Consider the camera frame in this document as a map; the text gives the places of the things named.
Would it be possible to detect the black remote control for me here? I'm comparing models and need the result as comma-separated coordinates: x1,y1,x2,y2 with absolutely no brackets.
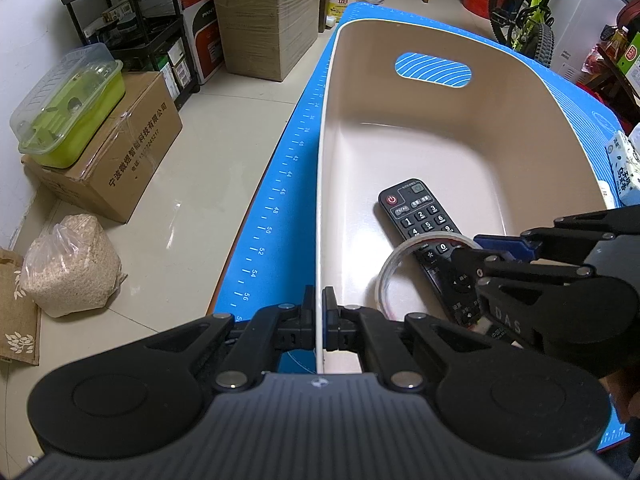
377,177,507,342

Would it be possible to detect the printed brown cardboard box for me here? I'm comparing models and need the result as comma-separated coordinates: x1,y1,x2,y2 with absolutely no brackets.
21,71,183,224

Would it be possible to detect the green and black bicycle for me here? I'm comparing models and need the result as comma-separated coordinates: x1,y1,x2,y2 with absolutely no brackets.
487,0,576,68

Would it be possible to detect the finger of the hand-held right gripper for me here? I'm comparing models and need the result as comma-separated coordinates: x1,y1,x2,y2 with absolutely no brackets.
473,207,640,262
451,248,597,357

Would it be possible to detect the white and red appliance box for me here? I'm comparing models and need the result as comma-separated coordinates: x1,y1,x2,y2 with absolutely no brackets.
175,0,226,86

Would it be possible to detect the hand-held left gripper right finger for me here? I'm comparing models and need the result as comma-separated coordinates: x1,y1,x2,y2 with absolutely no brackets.
322,286,494,393

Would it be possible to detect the blue measuring mat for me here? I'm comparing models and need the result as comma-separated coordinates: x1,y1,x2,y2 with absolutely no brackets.
207,1,640,456

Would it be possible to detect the black metal shelf rack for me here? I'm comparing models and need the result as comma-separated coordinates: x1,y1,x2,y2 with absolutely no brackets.
59,0,202,111

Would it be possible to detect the green carton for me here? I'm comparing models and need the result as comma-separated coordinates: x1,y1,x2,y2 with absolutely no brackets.
616,30,640,73

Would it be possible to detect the white tissue packet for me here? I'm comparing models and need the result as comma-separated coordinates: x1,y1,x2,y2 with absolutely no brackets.
604,130,640,206

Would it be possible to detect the large taped cardboard box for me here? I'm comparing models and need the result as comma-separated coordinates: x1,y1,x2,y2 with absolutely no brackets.
207,0,326,82

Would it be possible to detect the burlap bag with leaf print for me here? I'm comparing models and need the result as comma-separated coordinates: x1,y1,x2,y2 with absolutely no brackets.
0,247,42,367

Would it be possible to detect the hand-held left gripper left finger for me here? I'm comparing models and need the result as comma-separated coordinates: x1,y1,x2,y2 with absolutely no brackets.
144,286,317,393

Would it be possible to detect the clear tape roll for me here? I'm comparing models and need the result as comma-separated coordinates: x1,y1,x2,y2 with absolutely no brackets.
378,232,481,319

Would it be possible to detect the person's right hand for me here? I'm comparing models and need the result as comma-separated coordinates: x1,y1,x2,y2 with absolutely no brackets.
601,366,640,425

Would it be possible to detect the beige plastic bin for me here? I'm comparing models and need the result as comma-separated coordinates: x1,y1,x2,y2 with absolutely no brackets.
314,19,621,376

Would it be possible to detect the dark wooden side table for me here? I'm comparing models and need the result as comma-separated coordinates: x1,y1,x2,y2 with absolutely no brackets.
582,5,640,131

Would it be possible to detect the clear bag of grain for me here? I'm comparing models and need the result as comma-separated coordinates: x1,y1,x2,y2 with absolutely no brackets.
20,213,128,318

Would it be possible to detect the white refrigerator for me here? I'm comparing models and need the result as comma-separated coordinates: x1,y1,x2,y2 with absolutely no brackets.
550,0,632,83

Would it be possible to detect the green container with clear lid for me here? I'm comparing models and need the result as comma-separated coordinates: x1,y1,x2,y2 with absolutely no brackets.
10,43,126,169

